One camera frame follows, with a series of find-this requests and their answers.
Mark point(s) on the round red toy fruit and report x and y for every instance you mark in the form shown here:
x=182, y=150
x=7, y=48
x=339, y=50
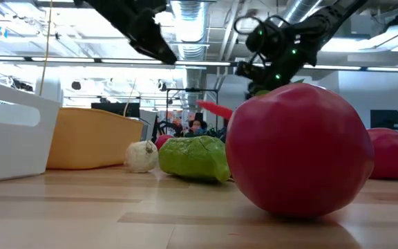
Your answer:
x=162, y=141

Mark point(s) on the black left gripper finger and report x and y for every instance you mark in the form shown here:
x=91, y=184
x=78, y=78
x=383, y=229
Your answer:
x=159, y=53

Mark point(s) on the white rounded appliance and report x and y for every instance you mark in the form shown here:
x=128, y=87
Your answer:
x=50, y=90

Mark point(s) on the black round spotlight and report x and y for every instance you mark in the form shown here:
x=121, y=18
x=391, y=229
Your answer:
x=162, y=85
x=76, y=85

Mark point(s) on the person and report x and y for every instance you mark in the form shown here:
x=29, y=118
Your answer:
x=196, y=127

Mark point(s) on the white toy garlic bulb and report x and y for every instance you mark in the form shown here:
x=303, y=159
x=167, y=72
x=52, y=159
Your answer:
x=141, y=157

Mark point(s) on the silver ventilation duct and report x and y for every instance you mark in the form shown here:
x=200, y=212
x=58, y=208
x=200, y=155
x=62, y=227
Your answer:
x=190, y=20
x=294, y=10

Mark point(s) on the black metal rack frame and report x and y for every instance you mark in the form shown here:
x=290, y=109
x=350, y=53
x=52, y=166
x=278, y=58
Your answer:
x=192, y=90

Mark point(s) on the black monitor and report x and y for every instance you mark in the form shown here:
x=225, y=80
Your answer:
x=385, y=119

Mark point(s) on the yellow plastic basket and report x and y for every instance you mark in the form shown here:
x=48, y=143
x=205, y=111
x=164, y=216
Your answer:
x=92, y=141

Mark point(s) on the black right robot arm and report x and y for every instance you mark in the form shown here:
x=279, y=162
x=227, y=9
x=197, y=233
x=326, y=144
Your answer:
x=337, y=15

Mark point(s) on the light green toy lettuce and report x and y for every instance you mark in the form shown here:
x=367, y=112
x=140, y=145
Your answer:
x=193, y=159

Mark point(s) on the red toy chili pepper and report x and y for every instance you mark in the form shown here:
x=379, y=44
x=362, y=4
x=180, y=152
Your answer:
x=216, y=109

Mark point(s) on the white plastic basket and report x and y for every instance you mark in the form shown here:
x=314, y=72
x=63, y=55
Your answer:
x=12, y=152

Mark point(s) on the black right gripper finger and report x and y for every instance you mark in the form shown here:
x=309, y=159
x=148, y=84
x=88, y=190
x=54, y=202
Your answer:
x=257, y=89

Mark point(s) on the dark flat screen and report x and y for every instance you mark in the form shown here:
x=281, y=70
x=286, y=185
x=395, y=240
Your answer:
x=116, y=109

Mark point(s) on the long ceiling light bar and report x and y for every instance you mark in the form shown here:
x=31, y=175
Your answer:
x=81, y=60

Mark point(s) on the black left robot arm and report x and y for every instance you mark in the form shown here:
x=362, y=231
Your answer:
x=116, y=6

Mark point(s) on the red toy apple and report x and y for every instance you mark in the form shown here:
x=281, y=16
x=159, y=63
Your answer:
x=392, y=155
x=299, y=148

